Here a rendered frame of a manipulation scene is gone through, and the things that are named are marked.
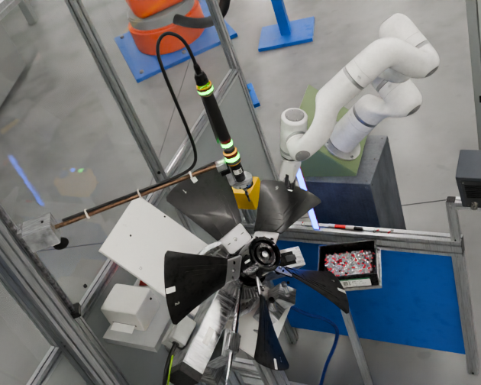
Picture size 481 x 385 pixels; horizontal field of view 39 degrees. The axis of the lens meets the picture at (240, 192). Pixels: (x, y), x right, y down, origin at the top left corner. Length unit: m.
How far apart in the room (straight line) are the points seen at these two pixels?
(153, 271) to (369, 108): 1.01
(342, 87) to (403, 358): 1.60
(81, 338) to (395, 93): 1.40
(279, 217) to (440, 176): 1.92
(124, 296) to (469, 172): 1.32
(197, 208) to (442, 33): 3.42
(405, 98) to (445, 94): 2.17
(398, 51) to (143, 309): 1.29
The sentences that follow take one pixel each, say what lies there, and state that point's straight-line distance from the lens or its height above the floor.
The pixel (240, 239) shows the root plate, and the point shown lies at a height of 1.25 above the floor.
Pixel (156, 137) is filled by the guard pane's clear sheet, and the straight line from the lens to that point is 2.97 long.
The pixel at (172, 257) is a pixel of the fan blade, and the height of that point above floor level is 1.41.
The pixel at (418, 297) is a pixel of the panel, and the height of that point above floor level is 0.48.
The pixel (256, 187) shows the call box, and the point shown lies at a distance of 2.69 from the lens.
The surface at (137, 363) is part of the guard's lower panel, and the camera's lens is 3.01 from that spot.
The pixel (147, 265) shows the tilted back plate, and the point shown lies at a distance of 2.31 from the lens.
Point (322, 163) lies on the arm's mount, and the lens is 2.79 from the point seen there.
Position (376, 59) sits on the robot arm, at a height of 1.65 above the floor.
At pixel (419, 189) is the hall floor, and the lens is 4.04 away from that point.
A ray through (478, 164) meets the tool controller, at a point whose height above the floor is 1.24.
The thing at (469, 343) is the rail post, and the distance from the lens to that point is 3.07.
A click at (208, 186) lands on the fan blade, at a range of 2.24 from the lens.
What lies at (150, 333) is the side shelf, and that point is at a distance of 2.64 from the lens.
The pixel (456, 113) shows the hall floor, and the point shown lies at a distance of 4.54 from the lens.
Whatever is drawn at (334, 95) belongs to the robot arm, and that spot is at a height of 1.57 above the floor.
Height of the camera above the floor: 2.77
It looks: 39 degrees down
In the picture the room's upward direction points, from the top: 22 degrees counter-clockwise
